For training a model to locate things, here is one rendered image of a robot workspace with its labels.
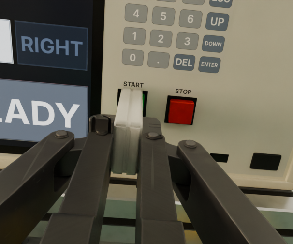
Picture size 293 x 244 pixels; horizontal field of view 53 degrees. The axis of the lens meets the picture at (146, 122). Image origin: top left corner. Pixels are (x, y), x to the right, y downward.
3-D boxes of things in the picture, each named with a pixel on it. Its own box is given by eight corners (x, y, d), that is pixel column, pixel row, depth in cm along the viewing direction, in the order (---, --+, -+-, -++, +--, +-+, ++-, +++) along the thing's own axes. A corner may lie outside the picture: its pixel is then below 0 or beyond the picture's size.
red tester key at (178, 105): (191, 125, 23) (195, 103, 22) (168, 123, 23) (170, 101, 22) (189, 120, 24) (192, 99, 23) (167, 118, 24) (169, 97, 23)
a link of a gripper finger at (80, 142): (108, 181, 14) (46, 176, 14) (116, 135, 19) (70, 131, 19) (109, 154, 14) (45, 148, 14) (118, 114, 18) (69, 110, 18)
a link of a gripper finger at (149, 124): (140, 155, 14) (203, 160, 14) (140, 115, 18) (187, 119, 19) (137, 182, 14) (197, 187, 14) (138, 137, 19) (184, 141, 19)
